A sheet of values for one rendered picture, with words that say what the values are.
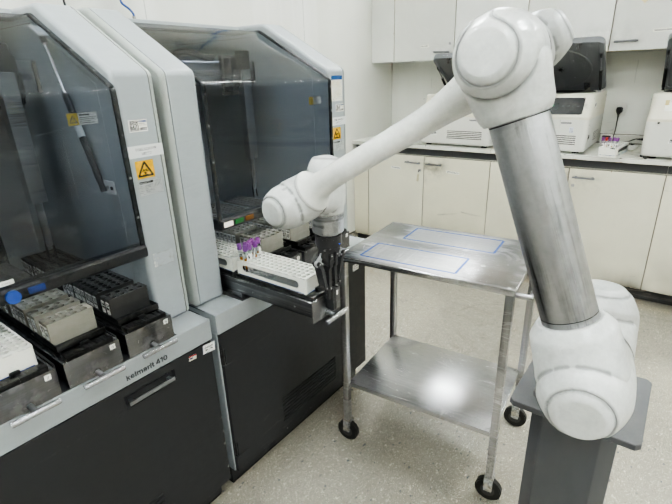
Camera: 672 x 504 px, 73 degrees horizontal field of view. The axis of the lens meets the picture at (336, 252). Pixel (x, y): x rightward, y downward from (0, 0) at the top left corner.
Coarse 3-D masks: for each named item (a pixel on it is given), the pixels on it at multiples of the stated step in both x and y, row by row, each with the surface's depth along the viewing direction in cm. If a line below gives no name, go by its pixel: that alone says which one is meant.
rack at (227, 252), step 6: (216, 240) 168; (222, 240) 166; (222, 246) 160; (228, 246) 161; (234, 246) 161; (222, 252) 155; (228, 252) 156; (234, 252) 154; (222, 258) 153; (228, 258) 151; (234, 258) 151; (222, 264) 160; (228, 264) 152; (234, 264) 151; (234, 270) 152
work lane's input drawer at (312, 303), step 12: (228, 276) 151; (240, 276) 149; (228, 288) 153; (240, 288) 149; (252, 288) 145; (264, 288) 142; (276, 288) 140; (336, 288) 139; (264, 300) 143; (276, 300) 140; (288, 300) 136; (300, 300) 133; (312, 300) 132; (324, 300) 135; (300, 312) 135; (312, 312) 132; (324, 312) 136
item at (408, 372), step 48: (384, 240) 174; (432, 240) 173; (480, 240) 171; (480, 288) 136; (528, 288) 172; (528, 336) 178; (384, 384) 179; (432, 384) 178; (480, 384) 177; (480, 432) 155; (480, 480) 160
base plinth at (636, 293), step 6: (360, 234) 419; (366, 234) 415; (630, 288) 298; (636, 294) 297; (642, 294) 295; (648, 294) 293; (654, 294) 291; (660, 294) 289; (648, 300) 294; (654, 300) 292; (660, 300) 290; (666, 300) 288
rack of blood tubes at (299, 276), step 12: (264, 252) 154; (240, 264) 148; (252, 264) 144; (264, 264) 144; (276, 264) 143; (288, 264) 143; (300, 264) 143; (252, 276) 146; (264, 276) 148; (276, 276) 148; (288, 276) 136; (300, 276) 134; (312, 276) 134; (288, 288) 137; (300, 288) 134; (312, 288) 135
